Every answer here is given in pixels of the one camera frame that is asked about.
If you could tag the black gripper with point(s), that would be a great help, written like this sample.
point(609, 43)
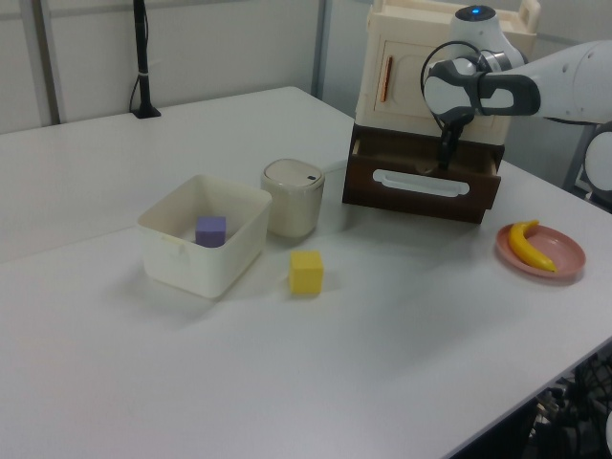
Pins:
point(452, 130)

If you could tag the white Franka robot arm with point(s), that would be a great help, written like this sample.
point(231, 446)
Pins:
point(574, 81)

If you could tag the dark wooden drawer cabinet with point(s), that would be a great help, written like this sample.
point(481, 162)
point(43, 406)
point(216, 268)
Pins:
point(382, 131)

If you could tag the yellow toy banana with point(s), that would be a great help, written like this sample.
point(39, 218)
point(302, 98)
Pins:
point(523, 246)

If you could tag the cream plastic storage box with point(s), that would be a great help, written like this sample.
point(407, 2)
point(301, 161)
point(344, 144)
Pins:
point(406, 95)

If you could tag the pink plate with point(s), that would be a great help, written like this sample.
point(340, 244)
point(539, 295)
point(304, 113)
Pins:
point(566, 253)

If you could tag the small cream trash can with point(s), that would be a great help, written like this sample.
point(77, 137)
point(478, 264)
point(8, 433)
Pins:
point(294, 201)

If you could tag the yellow foam cube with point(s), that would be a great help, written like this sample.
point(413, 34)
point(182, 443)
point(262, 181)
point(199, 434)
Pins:
point(306, 272)

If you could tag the purple foam cube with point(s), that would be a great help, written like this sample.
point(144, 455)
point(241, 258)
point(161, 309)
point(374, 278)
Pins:
point(210, 232)

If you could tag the white plastic bin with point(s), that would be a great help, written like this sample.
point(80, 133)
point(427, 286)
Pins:
point(210, 268)

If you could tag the dark equipment under table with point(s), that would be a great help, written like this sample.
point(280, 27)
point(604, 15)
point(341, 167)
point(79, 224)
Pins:
point(583, 406)

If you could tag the black camera stand pole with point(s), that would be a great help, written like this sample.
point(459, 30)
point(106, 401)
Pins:
point(142, 57)

